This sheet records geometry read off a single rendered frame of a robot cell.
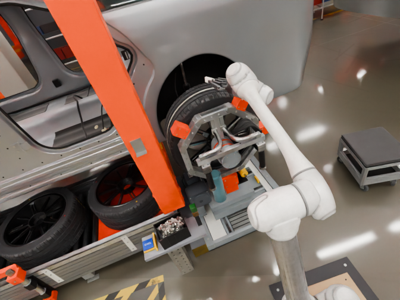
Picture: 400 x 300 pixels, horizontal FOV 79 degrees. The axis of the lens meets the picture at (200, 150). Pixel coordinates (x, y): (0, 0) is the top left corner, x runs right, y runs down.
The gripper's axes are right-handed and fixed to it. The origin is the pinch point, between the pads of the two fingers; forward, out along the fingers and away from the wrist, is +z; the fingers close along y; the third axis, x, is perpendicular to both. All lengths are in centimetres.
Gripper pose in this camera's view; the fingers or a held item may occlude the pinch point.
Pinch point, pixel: (209, 80)
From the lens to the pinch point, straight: 147.5
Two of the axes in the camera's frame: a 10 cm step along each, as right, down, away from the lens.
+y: 7.2, -5.0, 4.7
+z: -6.8, -3.8, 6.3
